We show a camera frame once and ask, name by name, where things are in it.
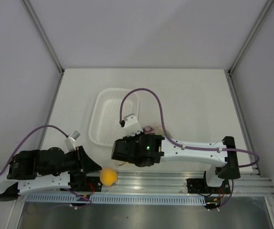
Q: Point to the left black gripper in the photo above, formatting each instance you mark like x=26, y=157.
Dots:
x=84, y=162

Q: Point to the right aluminium frame post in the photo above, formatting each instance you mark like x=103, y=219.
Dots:
x=259, y=22

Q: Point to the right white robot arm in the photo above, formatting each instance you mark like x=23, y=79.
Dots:
x=223, y=162

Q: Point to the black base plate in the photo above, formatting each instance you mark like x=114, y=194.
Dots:
x=198, y=186
x=91, y=184

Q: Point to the left aluminium frame post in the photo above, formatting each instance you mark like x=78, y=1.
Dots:
x=42, y=34

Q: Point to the white slotted cable duct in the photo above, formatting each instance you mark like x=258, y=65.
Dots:
x=118, y=199

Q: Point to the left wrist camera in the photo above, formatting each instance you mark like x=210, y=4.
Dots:
x=71, y=140

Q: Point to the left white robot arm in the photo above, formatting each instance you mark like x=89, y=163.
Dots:
x=20, y=178

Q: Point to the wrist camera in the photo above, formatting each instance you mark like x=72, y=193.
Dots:
x=71, y=140
x=131, y=126

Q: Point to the aluminium mounting rail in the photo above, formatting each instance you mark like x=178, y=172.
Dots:
x=174, y=183

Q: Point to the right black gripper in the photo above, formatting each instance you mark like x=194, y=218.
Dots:
x=131, y=138

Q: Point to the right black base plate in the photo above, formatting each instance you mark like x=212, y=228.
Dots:
x=198, y=186

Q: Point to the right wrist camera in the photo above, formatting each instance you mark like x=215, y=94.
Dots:
x=131, y=126

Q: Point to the clear zip top bag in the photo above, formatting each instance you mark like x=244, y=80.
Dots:
x=159, y=129

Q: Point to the white perforated plastic basket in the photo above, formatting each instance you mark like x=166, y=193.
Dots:
x=104, y=127

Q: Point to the orange fruit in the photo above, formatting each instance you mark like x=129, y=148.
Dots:
x=108, y=176

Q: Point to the aluminium frame post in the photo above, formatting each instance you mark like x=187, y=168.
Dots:
x=42, y=34
x=259, y=22

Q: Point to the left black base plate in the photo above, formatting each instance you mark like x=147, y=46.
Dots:
x=91, y=184

